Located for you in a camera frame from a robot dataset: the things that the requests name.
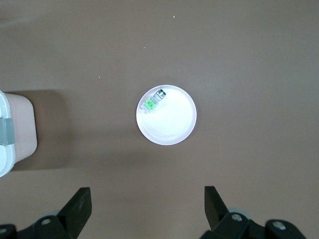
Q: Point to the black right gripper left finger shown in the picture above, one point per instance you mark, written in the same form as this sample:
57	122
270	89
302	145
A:
67	219

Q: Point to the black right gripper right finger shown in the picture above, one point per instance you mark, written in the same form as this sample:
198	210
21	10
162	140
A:
224	224

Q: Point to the white lidded storage box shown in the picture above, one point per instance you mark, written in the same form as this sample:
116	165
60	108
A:
22	129

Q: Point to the pink round plate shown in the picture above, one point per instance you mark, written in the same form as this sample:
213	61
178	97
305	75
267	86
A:
172	124

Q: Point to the brown table mat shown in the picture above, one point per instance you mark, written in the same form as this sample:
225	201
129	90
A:
224	62

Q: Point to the green switch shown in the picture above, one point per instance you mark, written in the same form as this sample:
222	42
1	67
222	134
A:
150	103

